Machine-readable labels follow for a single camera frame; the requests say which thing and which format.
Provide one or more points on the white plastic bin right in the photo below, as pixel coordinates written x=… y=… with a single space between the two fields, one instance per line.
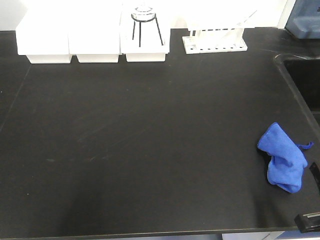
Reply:
x=147 y=53

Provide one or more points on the blue microfiber cloth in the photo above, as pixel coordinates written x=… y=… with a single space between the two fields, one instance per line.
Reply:
x=287 y=160

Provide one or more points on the blue grey machine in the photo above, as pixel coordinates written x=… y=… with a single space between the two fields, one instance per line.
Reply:
x=304 y=19

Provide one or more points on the white plastic bin middle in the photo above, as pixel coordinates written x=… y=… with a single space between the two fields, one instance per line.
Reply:
x=94 y=37

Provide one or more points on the white plastic bin left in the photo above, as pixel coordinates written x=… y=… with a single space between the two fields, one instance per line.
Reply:
x=43 y=37

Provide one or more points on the glass flask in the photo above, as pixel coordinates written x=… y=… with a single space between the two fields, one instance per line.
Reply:
x=143 y=13

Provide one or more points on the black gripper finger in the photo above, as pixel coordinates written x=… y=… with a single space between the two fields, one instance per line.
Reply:
x=315 y=170
x=309 y=222

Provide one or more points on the white plastic bin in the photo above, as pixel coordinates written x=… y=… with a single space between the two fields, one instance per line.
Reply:
x=43 y=37
x=147 y=53
x=94 y=37

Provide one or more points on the black lab sink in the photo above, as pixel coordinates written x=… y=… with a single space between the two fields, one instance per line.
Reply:
x=302 y=75

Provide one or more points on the black wire tripod stand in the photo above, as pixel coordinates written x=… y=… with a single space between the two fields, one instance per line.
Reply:
x=148 y=25

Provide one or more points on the white test tube rack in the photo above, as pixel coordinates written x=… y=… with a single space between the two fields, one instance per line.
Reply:
x=217 y=34

